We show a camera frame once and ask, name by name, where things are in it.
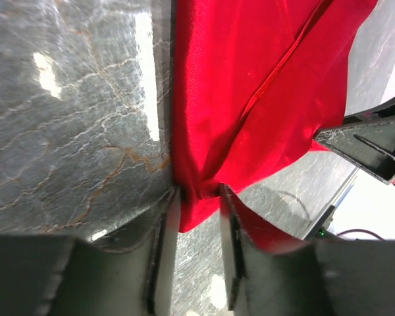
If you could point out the red cloth napkin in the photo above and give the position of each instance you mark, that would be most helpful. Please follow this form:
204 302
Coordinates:
253 82

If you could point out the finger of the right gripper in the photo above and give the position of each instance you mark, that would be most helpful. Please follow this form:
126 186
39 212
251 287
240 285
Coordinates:
382 111
370 146

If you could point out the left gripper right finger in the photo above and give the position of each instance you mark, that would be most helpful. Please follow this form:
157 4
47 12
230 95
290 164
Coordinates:
269 272

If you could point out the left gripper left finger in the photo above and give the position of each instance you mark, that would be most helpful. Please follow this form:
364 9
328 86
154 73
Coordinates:
128 271

